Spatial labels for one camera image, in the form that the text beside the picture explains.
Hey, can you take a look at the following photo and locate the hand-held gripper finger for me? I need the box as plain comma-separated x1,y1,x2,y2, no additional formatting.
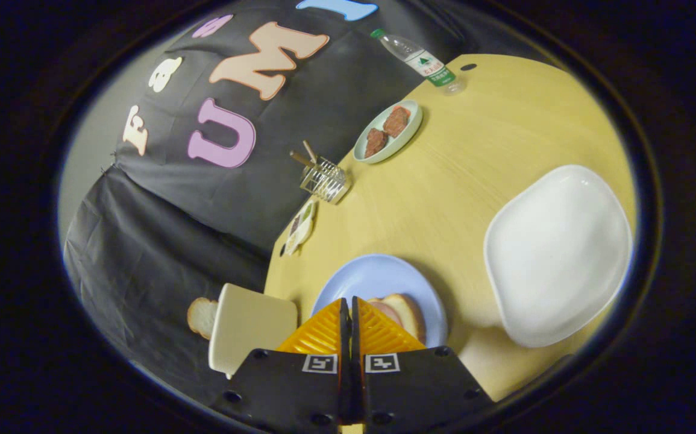
351,296,494,433
213,298,351,432

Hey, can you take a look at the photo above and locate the ham sandwich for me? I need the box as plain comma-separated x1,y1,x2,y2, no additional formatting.
367,294,427,345

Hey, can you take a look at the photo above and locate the light blue plate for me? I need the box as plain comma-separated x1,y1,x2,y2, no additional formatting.
311,254,448,349

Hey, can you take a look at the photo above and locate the small white sauce dish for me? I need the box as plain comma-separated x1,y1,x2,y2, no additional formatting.
284,200,318,256

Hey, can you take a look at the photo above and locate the white bread slice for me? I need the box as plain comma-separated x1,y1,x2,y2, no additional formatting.
187,297,219,340

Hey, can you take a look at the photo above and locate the brown meat slice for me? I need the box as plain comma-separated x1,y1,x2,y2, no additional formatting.
383,105,412,138
364,128,389,159

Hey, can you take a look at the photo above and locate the black backdrop cloth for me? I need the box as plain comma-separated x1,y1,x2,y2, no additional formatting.
63,0,556,406

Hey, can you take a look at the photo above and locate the pale green plate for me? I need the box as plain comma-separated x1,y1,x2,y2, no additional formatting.
353,99,424,165

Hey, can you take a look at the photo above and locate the large white square plate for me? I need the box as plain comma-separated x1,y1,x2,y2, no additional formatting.
483,165,633,348

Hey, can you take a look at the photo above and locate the clear plastic water bottle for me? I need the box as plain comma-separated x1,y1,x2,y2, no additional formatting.
370,28,466,96

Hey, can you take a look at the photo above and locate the wire mesh utensil holder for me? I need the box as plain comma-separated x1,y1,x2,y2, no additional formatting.
299,157,350,205

